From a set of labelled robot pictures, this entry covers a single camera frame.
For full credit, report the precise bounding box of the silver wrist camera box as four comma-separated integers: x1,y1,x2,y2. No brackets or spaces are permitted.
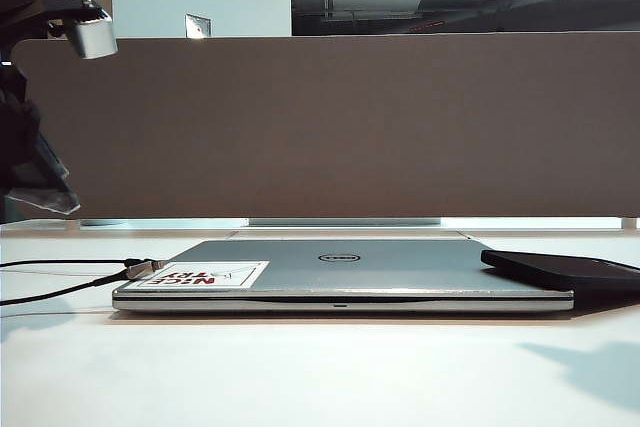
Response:
67,10,119,60

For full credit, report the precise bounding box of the white Nice Try sticker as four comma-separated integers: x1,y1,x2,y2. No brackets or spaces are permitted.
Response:
135,260,271,291

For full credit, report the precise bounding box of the white wall socket plate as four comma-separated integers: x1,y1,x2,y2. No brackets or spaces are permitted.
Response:
184,13,212,40

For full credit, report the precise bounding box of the silver Dell laptop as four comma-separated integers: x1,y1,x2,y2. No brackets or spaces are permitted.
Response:
111,239,575,312

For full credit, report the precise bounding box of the brown desk divider panel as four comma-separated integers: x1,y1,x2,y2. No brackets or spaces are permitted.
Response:
12,35,640,219

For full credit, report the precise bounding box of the black smartphone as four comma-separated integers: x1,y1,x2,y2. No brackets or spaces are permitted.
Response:
480,248,640,293

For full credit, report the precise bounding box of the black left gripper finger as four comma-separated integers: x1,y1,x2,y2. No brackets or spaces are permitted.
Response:
4,116,82,214

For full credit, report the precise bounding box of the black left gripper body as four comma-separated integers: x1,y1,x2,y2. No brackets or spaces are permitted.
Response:
0,61,44,188

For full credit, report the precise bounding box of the black charging cable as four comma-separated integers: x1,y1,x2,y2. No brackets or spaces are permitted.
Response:
0,256,167,306

